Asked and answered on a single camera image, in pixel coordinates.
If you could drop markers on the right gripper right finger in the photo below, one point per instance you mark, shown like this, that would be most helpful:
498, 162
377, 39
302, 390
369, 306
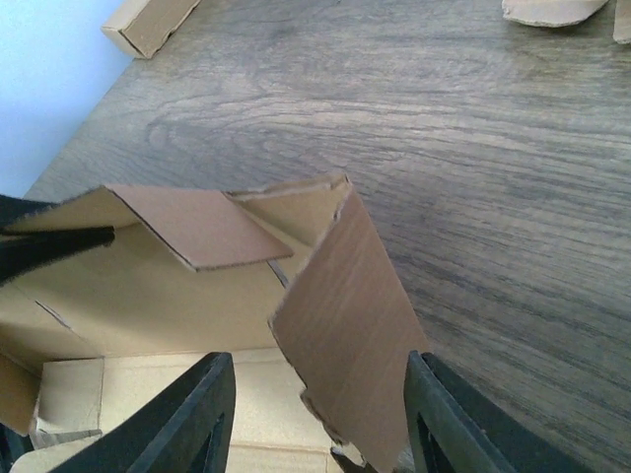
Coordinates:
453, 427

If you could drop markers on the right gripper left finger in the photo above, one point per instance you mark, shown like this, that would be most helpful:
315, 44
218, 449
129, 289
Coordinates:
186, 428

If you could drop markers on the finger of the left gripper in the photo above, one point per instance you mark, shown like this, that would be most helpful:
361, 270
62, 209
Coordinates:
25, 251

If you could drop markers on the cardboard box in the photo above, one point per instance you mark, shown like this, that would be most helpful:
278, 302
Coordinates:
140, 28
292, 280

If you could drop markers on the stack of flat cardboard blanks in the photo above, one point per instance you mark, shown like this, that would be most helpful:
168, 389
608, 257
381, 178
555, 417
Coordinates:
566, 13

